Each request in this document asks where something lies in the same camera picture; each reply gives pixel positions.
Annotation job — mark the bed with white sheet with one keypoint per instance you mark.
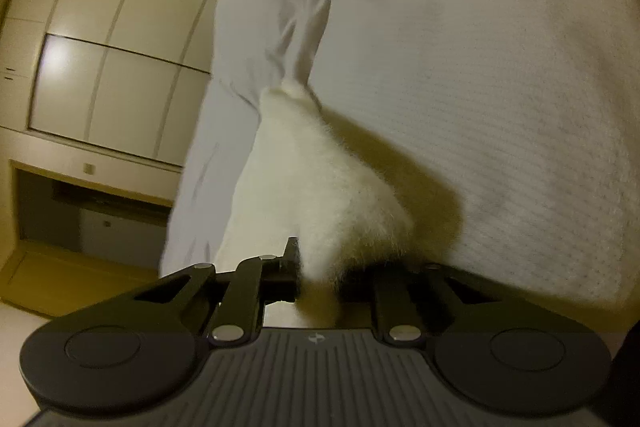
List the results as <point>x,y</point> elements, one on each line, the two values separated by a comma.
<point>220,167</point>

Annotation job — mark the white waffle blanket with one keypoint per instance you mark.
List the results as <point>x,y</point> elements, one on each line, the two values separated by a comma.
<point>475,82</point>

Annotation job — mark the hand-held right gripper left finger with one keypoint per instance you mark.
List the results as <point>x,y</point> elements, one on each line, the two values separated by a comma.
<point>293,259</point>

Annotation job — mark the white fluffy sweater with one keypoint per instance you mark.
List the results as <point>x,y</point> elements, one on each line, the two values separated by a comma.
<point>310,187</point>

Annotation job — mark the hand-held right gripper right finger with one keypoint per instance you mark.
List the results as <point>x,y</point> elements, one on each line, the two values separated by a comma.
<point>387,289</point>

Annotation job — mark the beige cabinet with open niche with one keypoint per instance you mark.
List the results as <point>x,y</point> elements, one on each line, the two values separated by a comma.
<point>100,179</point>

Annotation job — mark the beige wardrobe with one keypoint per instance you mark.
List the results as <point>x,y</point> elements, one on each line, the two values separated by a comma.
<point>115,32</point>

